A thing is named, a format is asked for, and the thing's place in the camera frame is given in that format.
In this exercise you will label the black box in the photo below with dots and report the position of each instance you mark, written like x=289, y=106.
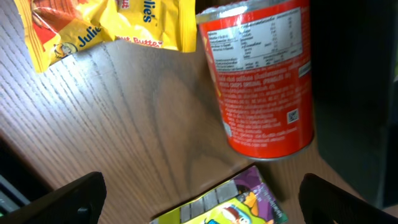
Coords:
x=354, y=78

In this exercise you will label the yellow Julie's snack packet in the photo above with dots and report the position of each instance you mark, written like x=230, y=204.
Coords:
x=55, y=29

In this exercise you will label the green Pretz snack box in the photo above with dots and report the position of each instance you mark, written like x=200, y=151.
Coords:
x=243, y=199

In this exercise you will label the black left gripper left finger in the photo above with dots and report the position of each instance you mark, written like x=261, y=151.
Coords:
x=80, y=201

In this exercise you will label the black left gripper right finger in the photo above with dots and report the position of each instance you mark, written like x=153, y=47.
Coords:
x=322, y=202

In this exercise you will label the red chips can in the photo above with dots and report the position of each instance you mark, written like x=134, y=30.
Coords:
x=259, y=57

